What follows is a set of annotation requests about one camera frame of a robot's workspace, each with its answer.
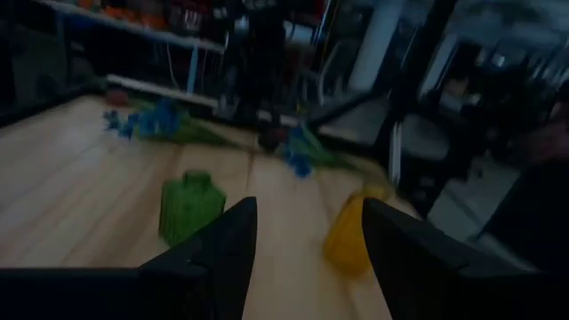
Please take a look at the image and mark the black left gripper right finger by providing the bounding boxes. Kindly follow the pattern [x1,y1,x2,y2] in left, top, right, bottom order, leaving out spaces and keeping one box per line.
[361,197,490,320]

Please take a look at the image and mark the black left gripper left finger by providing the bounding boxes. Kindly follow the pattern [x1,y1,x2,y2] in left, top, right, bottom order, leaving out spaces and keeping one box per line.
[137,197,259,320]

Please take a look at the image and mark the dark artificial tulip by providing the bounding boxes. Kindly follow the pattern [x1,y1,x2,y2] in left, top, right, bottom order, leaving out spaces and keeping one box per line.
[257,126,285,152]

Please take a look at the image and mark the red artificial tulip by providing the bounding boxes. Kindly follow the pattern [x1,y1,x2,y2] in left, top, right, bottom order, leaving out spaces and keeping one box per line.
[105,88,130,107]

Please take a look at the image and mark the green square glass vase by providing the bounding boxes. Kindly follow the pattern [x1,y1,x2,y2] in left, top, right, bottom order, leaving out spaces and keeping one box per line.
[158,171,228,248]

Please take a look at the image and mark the yellow ribbed glass vase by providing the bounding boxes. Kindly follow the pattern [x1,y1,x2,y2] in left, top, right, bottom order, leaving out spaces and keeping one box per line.
[323,184,392,279]

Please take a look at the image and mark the grey office chair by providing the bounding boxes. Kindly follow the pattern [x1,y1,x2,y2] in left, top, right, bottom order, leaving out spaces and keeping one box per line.
[310,44,357,108]

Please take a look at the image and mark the white round column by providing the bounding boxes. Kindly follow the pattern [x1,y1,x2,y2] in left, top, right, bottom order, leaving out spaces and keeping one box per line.
[349,0,401,92]

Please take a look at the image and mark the white table blue legs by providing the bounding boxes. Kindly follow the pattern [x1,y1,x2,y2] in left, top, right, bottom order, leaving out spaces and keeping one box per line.
[39,0,226,97]

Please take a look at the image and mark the orange objects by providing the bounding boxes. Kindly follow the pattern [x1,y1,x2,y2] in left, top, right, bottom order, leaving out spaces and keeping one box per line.
[77,0,168,30]

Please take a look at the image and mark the black aluminium table frame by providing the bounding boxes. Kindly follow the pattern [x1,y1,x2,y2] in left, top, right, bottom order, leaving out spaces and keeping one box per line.
[0,0,459,214]

